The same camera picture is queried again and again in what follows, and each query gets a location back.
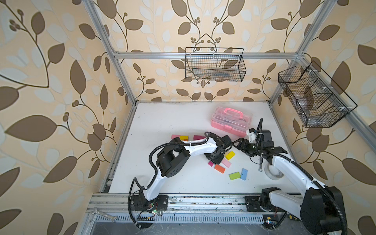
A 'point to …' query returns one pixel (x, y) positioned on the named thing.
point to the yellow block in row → (182, 137)
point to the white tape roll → (272, 173)
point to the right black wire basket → (318, 101)
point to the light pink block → (226, 162)
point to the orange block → (219, 168)
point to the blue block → (244, 174)
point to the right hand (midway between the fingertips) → (235, 146)
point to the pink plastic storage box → (235, 121)
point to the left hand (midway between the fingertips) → (214, 159)
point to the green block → (234, 176)
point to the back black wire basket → (215, 64)
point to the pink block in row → (174, 136)
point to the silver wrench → (96, 211)
